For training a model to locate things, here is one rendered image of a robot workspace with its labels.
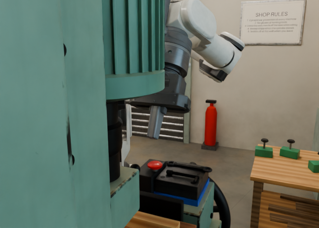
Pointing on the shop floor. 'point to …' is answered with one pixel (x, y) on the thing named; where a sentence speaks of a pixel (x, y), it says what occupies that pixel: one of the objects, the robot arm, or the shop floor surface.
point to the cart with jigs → (296, 220)
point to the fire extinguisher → (210, 127)
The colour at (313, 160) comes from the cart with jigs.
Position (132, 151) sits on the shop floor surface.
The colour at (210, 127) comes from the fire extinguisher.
